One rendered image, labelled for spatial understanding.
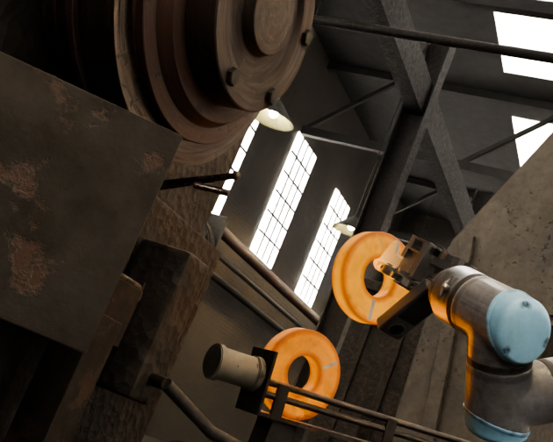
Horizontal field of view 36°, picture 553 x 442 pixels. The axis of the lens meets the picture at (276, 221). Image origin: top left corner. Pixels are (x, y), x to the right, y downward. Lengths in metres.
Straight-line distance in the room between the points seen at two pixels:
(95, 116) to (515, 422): 0.87
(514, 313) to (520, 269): 2.67
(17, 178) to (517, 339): 0.81
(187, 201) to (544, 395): 0.72
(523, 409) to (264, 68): 0.60
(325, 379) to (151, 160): 1.06
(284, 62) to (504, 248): 2.71
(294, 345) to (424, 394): 2.36
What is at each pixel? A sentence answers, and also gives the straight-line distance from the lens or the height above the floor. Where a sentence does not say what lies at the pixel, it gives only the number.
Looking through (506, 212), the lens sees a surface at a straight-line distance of 3.96.
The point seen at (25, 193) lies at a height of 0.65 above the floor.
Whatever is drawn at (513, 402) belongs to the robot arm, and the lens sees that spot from 1.23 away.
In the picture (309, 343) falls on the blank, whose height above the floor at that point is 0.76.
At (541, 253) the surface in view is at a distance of 3.83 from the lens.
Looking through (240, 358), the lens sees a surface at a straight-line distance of 1.41.
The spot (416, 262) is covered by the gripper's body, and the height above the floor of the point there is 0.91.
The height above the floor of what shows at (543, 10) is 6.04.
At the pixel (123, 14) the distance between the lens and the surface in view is 1.08.
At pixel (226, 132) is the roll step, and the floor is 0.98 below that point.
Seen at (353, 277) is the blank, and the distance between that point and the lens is 1.41.
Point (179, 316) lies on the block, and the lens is 1.34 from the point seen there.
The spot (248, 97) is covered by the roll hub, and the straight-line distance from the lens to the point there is 1.20.
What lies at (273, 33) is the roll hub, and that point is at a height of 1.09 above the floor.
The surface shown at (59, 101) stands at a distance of 0.51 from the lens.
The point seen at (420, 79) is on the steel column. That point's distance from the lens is 10.48.
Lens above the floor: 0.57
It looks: 14 degrees up
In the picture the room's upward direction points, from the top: 22 degrees clockwise
